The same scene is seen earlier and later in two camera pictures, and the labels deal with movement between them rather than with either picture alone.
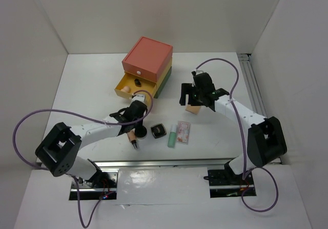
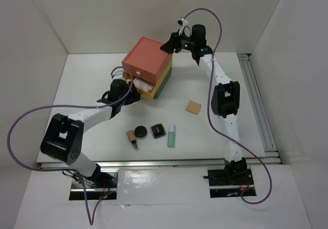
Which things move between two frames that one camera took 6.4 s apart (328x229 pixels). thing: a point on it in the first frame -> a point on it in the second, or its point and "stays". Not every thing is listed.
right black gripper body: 200,93 -> 181,42
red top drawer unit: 148,59 stays
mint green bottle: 171,138 stays
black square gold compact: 158,130 stays
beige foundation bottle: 132,138 stays
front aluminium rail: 130,163 stays
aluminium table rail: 252,82 stays
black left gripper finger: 140,130 -> 132,96
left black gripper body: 138,119 -> 127,87
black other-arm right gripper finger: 186,88 -> 169,46
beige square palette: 193,109 stays
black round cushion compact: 141,132 stays
